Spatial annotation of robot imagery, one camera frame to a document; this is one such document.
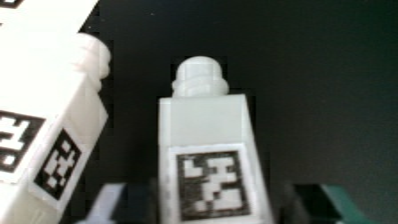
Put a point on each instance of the white leg centre right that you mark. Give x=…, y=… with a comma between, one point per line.
x=53, y=64

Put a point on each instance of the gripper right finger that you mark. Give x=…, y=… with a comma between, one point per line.
x=320, y=205

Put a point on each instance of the white leg with tag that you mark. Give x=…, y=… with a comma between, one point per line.
x=212, y=189

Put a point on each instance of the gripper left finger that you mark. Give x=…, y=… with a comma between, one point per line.
x=124, y=205

